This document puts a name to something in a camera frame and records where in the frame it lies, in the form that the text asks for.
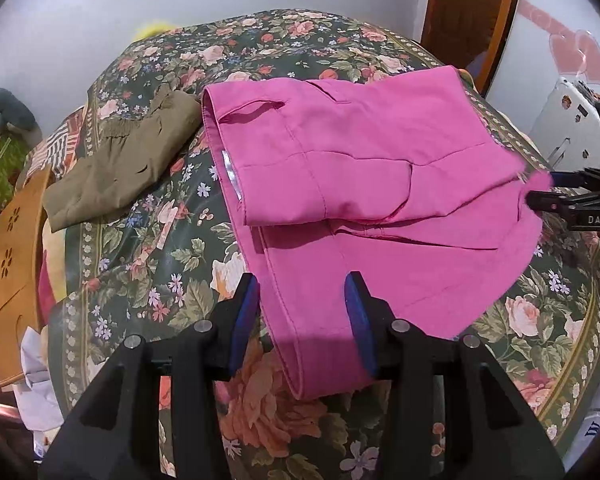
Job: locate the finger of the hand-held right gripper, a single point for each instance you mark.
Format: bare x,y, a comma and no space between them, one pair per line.
567,178
547,200

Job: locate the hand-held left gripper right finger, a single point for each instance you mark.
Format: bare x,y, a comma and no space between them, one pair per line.
357,320

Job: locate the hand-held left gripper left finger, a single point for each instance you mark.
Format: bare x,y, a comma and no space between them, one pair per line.
242,320

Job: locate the pink pants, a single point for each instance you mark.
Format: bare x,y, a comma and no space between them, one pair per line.
380,160

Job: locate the floral blanket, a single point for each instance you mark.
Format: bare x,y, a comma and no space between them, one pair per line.
180,260

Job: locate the pink heart decal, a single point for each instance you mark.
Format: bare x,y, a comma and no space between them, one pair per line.
585,55

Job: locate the wooden door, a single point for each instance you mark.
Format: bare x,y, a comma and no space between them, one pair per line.
465,15

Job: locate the white printed cloth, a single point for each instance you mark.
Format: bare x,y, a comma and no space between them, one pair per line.
592,425

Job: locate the wooden lap desk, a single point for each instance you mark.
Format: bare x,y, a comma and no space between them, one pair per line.
15,260

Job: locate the striped patchwork cloth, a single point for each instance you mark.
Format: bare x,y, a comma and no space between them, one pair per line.
55,145

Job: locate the grey cloth bundle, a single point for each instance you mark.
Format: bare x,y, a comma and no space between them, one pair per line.
10,110

